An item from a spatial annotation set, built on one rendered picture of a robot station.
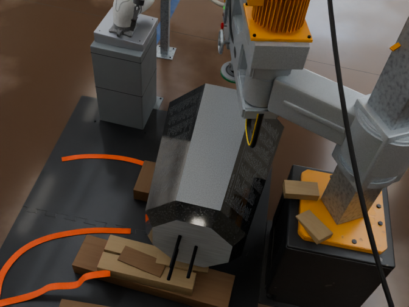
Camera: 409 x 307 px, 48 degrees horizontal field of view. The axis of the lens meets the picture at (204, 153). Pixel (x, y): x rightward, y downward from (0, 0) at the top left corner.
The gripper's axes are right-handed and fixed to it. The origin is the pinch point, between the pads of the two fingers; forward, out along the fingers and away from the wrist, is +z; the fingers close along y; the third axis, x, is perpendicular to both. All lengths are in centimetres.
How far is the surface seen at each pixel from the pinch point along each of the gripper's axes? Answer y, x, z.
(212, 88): -36, -62, 17
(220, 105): -51, -68, 23
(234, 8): -58, -55, -39
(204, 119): -63, -59, 31
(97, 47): 11.5, 21.7, 23.6
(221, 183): -109, -71, 49
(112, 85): 23, 5, 53
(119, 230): -57, -26, 132
